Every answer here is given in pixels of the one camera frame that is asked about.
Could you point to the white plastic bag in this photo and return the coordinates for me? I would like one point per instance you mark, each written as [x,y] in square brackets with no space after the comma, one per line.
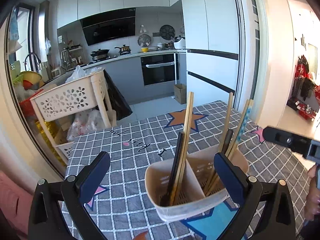
[85,122]

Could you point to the black range hood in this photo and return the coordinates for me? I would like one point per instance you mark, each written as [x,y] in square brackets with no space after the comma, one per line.
[109,25]

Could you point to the white utensil holder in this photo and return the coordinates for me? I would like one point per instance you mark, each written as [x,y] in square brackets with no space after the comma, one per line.
[192,200]

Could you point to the cream plastic storage cart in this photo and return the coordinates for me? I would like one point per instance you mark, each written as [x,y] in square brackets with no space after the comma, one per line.
[70,98]

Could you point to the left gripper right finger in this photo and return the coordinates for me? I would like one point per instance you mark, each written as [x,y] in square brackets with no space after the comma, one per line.
[277,220]

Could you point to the black wok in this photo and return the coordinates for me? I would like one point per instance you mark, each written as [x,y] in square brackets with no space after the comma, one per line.
[100,52]

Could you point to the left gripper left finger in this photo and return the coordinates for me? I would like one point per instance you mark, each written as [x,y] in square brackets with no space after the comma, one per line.
[46,220]

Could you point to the black chopstick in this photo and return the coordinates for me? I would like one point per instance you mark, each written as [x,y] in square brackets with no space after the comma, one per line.
[169,198]
[227,141]

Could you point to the pink plastic stool stack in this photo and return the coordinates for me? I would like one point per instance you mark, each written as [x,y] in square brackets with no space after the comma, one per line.
[15,204]

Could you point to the white refrigerator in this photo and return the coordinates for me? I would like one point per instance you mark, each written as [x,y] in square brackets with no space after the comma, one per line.
[212,44]

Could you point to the person's right hand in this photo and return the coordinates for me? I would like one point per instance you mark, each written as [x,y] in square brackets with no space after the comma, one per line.
[312,200]

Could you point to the black built-in oven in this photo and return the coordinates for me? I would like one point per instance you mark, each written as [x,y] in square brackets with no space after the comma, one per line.
[159,68]

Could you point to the checkered grey tablecloth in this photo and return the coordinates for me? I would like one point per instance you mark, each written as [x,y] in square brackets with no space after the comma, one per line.
[121,208]

